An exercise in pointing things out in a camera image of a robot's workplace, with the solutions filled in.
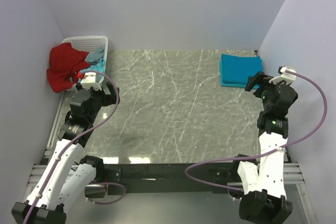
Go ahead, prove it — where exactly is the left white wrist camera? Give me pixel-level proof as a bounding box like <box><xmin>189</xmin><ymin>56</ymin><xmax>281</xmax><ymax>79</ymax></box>
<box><xmin>77</xmin><ymin>72</ymin><xmax>102</xmax><ymax>91</ymax></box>

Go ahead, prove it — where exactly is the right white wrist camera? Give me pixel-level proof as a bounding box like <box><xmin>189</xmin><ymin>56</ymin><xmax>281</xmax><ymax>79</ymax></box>
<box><xmin>269</xmin><ymin>66</ymin><xmax>296</xmax><ymax>85</ymax></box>

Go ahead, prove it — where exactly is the light blue t shirt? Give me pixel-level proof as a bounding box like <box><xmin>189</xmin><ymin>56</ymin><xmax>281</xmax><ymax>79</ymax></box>
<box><xmin>90</xmin><ymin>57</ymin><xmax>106</xmax><ymax>73</ymax></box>

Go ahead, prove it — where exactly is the white plastic laundry basket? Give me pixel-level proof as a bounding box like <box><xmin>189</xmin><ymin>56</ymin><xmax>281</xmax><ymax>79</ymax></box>
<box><xmin>61</xmin><ymin>36</ymin><xmax>109</xmax><ymax>72</ymax></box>

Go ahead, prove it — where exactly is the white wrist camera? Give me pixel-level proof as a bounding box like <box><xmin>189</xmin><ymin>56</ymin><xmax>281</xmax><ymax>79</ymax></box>
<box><xmin>269</xmin><ymin>66</ymin><xmax>296</xmax><ymax>85</ymax></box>
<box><xmin>77</xmin><ymin>72</ymin><xmax>102</xmax><ymax>91</ymax></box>

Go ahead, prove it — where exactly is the folded teal t shirt stack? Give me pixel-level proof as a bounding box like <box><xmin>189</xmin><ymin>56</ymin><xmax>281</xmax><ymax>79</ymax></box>
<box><xmin>219</xmin><ymin>54</ymin><xmax>264</xmax><ymax>88</ymax></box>

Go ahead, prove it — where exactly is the aluminium rail frame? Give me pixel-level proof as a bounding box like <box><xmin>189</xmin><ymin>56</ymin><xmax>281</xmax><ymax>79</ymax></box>
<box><xmin>14</xmin><ymin>92</ymin><xmax>317</xmax><ymax>224</ymax></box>

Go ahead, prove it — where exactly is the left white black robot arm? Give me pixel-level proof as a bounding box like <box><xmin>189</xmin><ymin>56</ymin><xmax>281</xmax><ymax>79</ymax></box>
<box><xmin>12</xmin><ymin>82</ymin><xmax>120</xmax><ymax>223</ymax></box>

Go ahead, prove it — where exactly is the grey blue t shirt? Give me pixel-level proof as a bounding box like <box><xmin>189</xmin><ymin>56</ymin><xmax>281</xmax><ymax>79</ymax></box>
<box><xmin>85</xmin><ymin>47</ymin><xmax>105</xmax><ymax>65</ymax></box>

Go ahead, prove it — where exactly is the black base crossbar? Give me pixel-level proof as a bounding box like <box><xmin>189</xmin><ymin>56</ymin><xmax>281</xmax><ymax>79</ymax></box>
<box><xmin>94</xmin><ymin>162</ymin><xmax>241</xmax><ymax>194</ymax></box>

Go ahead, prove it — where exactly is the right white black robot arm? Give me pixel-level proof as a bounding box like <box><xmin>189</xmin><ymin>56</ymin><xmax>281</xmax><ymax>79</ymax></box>
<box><xmin>230</xmin><ymin>71</ymin><xmax>298</xmax><ymax>223</ymax></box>

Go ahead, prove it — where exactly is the red t shirt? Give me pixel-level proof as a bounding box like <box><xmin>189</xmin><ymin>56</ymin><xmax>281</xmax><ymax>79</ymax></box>
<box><xmin>47</xmin><ymin>42</ymin><xmax>90</xmax><ymax>93</ymax></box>

